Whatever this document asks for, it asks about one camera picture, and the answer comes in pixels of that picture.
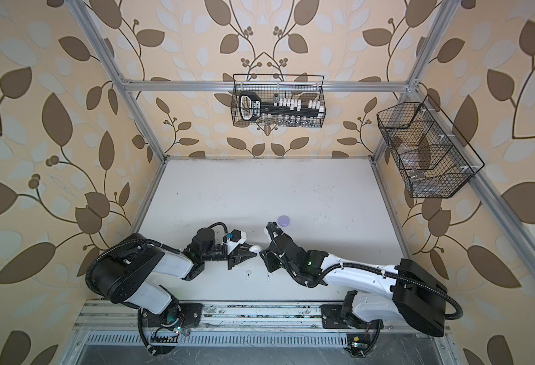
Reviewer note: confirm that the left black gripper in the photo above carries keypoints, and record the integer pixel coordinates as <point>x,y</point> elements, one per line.
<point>240,258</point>

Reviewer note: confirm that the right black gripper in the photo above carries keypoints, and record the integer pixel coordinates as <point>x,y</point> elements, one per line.
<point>268,259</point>

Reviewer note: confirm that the white earbud charging case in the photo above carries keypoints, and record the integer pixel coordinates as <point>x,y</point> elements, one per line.
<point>255,248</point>

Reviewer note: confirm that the purple earbud charging case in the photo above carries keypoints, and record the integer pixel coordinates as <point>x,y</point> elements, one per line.
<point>283,221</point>

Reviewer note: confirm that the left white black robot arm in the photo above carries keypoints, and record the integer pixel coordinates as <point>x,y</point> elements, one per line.
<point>124,273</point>

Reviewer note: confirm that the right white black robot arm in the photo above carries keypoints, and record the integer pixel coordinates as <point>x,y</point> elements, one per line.
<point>403,292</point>

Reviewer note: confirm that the black tool with white pieces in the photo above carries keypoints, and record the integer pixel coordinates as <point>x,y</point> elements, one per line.
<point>251,107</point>

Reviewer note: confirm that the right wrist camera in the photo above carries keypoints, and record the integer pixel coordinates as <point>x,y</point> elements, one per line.
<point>273,230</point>

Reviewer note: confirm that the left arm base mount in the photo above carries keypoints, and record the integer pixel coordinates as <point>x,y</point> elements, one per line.
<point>174,316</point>

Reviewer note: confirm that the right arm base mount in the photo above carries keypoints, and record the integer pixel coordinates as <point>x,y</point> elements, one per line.
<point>336,316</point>

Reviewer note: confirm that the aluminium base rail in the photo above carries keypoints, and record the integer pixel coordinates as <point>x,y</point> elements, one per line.
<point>221,316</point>

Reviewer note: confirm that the back wire basket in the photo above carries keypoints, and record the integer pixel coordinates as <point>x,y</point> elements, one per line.
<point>304,86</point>

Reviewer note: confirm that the wire basket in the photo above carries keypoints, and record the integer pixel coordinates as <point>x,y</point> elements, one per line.
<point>304,86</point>
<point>432,152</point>

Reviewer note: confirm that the right side wire basket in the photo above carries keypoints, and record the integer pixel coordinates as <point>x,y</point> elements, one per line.
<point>432,152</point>

